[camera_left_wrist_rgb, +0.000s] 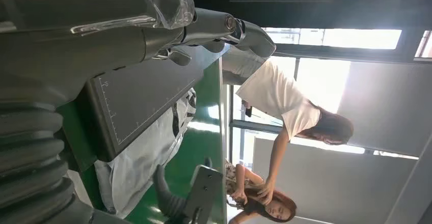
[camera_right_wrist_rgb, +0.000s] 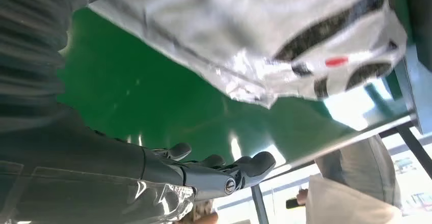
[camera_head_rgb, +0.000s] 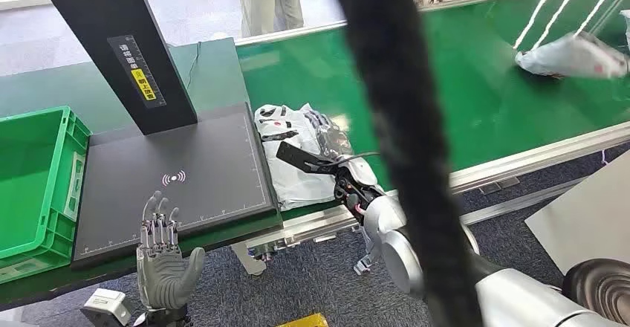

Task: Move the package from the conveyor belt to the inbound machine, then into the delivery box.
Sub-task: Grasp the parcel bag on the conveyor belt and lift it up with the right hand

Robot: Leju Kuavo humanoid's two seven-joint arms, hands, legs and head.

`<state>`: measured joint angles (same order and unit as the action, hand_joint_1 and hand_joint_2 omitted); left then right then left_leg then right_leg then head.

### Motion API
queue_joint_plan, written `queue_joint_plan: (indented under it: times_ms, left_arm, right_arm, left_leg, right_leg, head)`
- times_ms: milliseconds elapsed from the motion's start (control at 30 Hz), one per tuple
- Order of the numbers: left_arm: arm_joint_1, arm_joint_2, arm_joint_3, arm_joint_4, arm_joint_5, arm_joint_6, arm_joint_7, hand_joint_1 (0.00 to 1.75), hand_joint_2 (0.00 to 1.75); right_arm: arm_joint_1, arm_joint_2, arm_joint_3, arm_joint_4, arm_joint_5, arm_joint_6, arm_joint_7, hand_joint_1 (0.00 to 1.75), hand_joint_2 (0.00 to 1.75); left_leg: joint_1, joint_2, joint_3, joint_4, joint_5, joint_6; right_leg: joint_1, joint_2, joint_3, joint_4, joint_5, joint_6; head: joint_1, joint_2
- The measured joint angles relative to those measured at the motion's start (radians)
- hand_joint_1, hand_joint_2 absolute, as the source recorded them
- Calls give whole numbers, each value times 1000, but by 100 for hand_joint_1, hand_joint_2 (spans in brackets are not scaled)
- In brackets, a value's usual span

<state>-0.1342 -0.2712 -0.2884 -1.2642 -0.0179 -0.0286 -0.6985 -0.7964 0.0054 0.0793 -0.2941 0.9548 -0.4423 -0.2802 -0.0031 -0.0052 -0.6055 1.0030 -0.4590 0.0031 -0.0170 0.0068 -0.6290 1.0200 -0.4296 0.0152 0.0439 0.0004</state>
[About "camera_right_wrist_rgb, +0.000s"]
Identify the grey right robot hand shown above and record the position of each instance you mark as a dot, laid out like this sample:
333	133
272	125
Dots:
84	168

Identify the green conveyor belt machine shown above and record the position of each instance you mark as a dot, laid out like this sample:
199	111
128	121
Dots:
152	107

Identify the black phone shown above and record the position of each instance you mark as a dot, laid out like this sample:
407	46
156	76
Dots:
292	203

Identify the standing person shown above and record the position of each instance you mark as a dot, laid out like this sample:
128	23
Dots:
354	188

